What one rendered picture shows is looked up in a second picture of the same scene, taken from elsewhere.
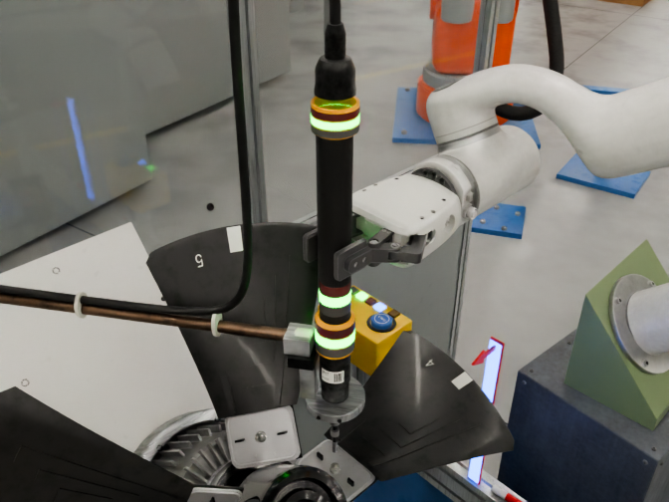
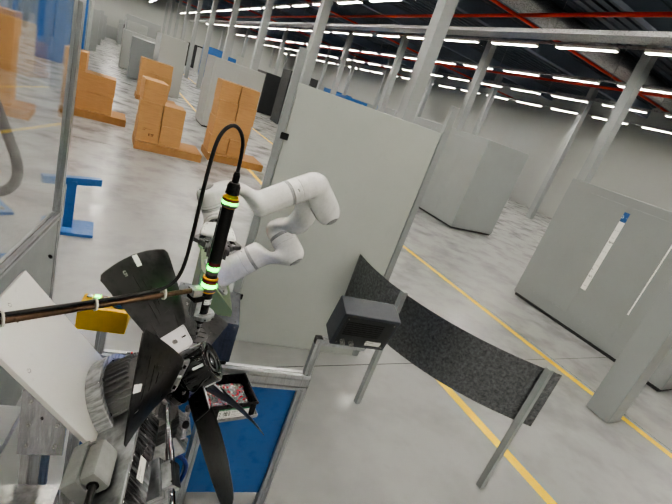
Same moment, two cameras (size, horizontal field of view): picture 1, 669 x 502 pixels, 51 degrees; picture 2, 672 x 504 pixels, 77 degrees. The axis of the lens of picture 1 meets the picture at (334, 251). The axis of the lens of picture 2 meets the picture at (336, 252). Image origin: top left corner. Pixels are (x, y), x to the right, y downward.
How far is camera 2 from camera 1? 0.87 m
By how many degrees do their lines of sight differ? 61
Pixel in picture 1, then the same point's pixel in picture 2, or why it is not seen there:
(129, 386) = (67, 359)
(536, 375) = not seen: hidden behind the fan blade
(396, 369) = not seen: hidden behind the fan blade
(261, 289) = (156, 279)
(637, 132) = (274, 201)
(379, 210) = not seen: hidden behind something
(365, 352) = (118, 321)
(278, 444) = (182, 341)
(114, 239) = (24, 281)
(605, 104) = (262, 193)
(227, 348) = (149, 309)
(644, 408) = (227, 308)
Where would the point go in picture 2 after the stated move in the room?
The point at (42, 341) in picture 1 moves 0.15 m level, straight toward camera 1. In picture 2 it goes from (24, 345) to (93, 364)
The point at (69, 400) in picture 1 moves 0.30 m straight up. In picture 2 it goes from (50, 374) to (64, 258)
